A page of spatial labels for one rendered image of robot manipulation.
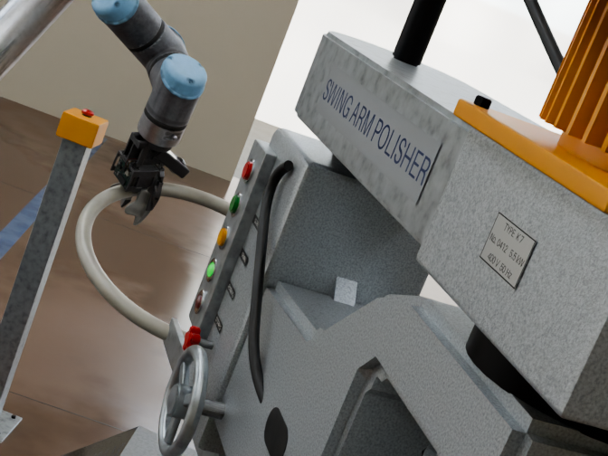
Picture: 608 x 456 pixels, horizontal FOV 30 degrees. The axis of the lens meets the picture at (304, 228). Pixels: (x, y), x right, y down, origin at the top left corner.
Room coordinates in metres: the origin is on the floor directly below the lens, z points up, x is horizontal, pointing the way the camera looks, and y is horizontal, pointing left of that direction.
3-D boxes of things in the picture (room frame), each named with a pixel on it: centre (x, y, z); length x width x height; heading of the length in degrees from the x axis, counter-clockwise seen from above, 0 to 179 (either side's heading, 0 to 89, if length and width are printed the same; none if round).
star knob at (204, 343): (1.48, 0.07, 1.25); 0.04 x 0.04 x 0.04; 19
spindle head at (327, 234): (1.45, -0.07, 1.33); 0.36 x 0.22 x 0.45; 19
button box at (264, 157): (1.55, 0.09, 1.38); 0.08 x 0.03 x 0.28; 19
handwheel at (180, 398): (1.37, 0.03, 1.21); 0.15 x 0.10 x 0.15; 19
